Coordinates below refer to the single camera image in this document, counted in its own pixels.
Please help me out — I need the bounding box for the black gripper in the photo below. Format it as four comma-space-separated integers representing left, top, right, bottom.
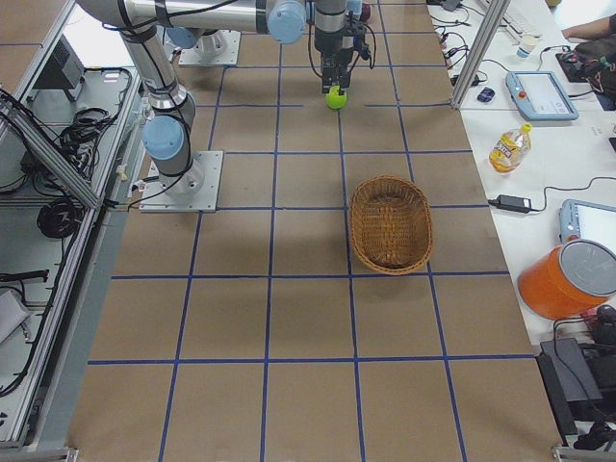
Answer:
320, 46, 355, 95

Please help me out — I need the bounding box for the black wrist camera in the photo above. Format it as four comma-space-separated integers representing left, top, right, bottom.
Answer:
344, 13, 372, 61

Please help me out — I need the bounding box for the blue checkered pouch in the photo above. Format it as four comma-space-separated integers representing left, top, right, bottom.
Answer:
476, 87, 496, 103

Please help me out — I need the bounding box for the black power adapter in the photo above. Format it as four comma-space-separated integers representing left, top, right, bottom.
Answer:
488, 194, 532, 214

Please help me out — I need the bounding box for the dark red apple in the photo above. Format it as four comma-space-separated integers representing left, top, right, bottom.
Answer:
360, 3, 372, 22

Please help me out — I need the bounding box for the aluminium frame post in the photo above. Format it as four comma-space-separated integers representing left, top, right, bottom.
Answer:
450, 0, 510, 110

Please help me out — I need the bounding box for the orange juice bottle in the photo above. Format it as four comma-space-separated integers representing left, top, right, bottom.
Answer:
488, 122, 533, 173

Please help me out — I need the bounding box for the orange bucket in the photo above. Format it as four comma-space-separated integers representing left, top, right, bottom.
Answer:
518, 240, 615, 321

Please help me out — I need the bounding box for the white paper cup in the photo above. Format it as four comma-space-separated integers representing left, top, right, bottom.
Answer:
516, 35, 539, 60

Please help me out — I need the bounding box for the woven wicker basket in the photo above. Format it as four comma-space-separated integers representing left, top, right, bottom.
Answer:
349, 175, 433, 275

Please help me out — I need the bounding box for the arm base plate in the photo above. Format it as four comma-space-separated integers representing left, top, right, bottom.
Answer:
179, 30, 242, 67
138, 151, 224, 213

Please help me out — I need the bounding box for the near teach pendant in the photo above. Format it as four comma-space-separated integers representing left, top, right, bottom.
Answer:
559, 198, 616, 252

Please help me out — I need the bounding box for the far teach pendant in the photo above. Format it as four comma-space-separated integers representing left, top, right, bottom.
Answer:
505, 71, 578, 121

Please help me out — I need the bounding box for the green apple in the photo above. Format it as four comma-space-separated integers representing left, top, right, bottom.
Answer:
325, 86, 347, 111

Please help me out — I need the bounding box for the teach pendant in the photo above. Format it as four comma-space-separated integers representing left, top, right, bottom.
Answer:
505, 71, 578, 121
559, 198, 616, 252

